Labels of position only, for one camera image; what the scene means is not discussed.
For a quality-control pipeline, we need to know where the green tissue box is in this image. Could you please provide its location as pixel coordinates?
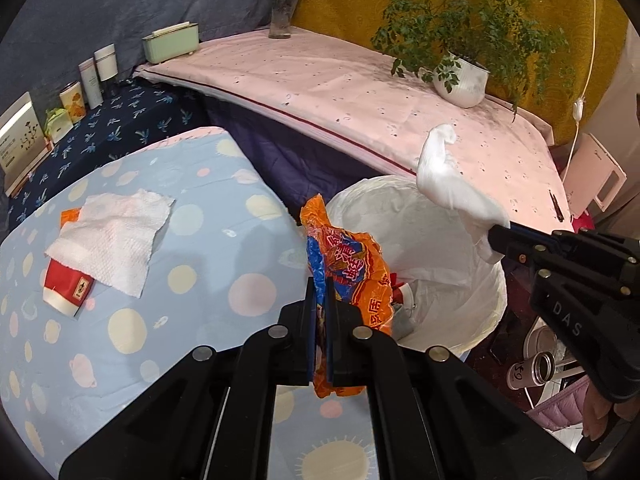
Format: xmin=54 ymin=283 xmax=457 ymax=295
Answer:
xmin=141 ymin=21 xmax=202 ymax=65

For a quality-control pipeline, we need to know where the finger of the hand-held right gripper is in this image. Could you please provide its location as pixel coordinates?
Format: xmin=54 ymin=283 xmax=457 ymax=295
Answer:
xmin=489 ymin=223 xmax=640 ymax=267
xmin=492 ymin=243 xmax=639 ymax=297

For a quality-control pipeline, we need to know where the person's right hand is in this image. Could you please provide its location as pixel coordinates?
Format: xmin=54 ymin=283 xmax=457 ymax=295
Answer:
xmin=580 ymin=385 xmax=623 ymax=466

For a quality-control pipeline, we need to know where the yellow patterned cloth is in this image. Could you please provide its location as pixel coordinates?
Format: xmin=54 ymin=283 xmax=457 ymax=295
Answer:
xmin=290 ymin=0 xmax=631 ymax=146

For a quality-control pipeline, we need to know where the red and white paper cup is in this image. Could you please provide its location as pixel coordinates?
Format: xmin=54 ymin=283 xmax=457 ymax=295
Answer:
xmin=390 ymin=274 xmax=420 ymax=311
xmin=41 ymin=257 xmax=95 ymax=318

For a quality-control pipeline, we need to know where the yellow printed tin can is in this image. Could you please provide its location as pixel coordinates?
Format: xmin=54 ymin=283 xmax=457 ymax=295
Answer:
xmin=59 ymin=81 xmax=86 ymax=123

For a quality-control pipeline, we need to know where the white card box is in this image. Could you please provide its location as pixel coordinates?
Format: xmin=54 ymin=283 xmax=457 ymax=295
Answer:
xmin=0 ymin=91 xmax=53 ymax=198

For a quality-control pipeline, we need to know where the blue dotted tablecloth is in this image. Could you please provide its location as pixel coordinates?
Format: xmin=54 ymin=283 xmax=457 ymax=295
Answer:
xmin=0 ymin=126 xmax=381 ymax=480

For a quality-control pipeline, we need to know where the pink embroidered cloth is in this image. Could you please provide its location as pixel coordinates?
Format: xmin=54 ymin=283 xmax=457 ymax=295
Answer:
xmin=132 ymin=27 xmax=576 ymax=233

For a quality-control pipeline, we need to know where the white printed cup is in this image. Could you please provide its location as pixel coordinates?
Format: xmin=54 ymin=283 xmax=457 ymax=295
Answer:
xmin=506 ymin=360 xmax=535 ymax=392

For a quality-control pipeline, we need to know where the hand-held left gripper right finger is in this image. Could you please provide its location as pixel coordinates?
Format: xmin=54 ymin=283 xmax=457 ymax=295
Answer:
xmin=325 ymin=277 xmax=586 ymax=480

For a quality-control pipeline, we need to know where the white flask with dark base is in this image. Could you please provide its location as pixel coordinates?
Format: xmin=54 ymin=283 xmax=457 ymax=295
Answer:
xmin=93 ymin=44 xmax=119 ymax=83

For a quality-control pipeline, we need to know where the white tissue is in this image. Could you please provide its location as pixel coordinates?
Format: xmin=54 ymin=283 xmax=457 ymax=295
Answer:
xmin=415 ymin=123 xmax=512 ymax=266

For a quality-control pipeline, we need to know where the orange snack wrapper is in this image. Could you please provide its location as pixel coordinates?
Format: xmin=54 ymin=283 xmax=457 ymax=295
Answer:
xmin=299 ymin=194 xmax=393 ymax=400

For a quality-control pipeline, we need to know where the blue blanket backdrop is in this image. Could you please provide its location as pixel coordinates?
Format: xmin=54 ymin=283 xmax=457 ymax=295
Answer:
xmin=0 ymin=0 xmax=281 ymax=126

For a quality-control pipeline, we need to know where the small green packet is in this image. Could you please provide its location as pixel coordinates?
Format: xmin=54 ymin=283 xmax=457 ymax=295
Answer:
xmin=44 ymin=106 xmax=72 ymax=143

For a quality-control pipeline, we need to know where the glass vase with pink flowers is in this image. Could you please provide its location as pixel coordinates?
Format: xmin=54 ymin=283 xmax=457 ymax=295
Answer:
xmin=255 ymin=0 xmax=318 ymax=41

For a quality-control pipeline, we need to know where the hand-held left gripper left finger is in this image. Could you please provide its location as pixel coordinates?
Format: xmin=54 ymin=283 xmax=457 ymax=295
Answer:
xmin=59 ymin=277 xmax=326 ymax=480

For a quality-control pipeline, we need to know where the trash bin with white liner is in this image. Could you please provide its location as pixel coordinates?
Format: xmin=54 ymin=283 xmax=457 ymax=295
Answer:
xmin=325 ymin=174 xmax=508 ymax=361

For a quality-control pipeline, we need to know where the green plant in white pot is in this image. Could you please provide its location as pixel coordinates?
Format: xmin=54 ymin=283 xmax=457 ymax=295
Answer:
xmin=337 ymin=0 xmax=578 ymax=123

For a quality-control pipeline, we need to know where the dark purple quilted cloth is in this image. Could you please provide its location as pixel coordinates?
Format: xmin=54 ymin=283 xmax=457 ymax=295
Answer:
xmin=200 ymin=95 xmax=418 ymax=226

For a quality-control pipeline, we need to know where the white cable with switch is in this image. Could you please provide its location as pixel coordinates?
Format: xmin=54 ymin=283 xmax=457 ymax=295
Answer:
xmin=565 ymin=0 xmax=601 ymax=171

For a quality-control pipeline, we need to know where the metal can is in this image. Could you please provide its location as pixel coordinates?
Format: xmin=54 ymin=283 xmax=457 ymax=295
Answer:
xmin=530 ymin=351 xmax=557 ymax=381

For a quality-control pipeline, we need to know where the navy leaf print cloth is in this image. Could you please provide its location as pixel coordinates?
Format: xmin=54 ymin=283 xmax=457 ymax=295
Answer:
xmin=5 ymin=80 xmax=211 ymax=226

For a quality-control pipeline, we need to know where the pink quilted fabric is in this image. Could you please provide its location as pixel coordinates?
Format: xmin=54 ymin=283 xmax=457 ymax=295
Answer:
xmin=525 ymin=375 xmax=593 ymax=431

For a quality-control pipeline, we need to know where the white paper towel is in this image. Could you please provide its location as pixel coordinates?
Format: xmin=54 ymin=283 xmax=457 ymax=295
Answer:
xmin=44 ymin=189 xmax=177 ymax=298

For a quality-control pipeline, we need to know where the white tube bottle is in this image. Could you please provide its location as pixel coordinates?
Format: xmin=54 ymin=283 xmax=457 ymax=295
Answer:
xmin=78 ymin=57 xmax=103 ymax=110

